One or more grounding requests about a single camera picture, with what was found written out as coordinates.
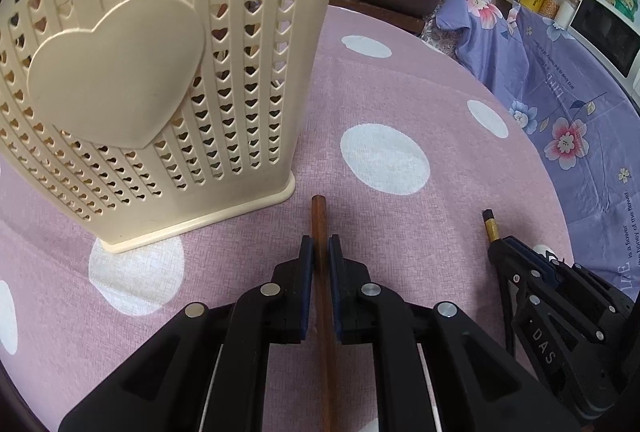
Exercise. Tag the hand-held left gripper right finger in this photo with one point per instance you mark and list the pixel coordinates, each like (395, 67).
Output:
(334, 292)

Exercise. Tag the dark chopstick with gold band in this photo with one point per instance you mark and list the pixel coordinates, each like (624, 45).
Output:
(491, 227)

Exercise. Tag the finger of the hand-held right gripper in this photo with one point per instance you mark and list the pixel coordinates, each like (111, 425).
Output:
(507, 252)
(575, 287)

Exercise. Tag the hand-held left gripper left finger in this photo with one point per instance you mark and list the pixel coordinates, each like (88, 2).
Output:
(306, 292)

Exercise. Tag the cream plastic chopstick holder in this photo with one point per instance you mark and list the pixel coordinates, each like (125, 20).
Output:
(115, 71)

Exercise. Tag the white microwave oven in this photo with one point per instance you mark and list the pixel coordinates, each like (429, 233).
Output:
(600, 26)

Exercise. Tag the brown wooden chopstick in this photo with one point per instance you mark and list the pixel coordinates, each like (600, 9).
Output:
(320, 217)

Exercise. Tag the purple floral cloth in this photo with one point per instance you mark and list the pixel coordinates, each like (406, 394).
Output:
(550, 86)

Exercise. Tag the white cup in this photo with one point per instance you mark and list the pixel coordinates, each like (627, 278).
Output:
(564, 11)

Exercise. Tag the small wooden box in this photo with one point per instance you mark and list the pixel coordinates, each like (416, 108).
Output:
(505, 1)

